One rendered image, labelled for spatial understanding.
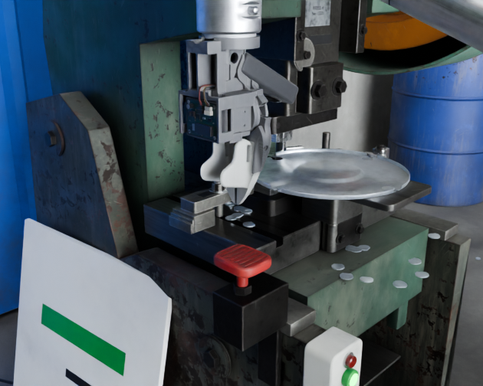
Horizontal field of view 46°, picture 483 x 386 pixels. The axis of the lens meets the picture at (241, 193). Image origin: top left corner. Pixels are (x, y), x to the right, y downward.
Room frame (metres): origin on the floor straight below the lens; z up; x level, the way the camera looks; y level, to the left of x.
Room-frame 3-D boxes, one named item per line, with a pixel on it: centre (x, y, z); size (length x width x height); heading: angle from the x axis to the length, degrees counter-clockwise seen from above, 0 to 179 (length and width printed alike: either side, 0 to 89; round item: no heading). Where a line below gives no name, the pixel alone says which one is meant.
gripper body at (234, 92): (0.68, 0.02, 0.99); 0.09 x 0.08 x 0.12; 135
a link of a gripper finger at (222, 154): (0.70, 0.03, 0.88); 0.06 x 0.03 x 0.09; 135
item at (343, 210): (0.98, -0.20, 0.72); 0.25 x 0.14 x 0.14; 45
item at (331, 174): (1.01, -0.16, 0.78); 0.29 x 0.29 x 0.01
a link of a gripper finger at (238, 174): (0.68, 0.01, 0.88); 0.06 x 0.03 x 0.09; 135
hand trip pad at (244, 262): (0.70, 0.00, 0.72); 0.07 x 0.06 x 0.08; 45
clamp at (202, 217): (0.98, 0.05, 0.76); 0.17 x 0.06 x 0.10; 135
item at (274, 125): (1.10, -0.07, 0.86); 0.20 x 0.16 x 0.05; 135
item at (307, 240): (1.10, -0.07, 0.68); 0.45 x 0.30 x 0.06; 135
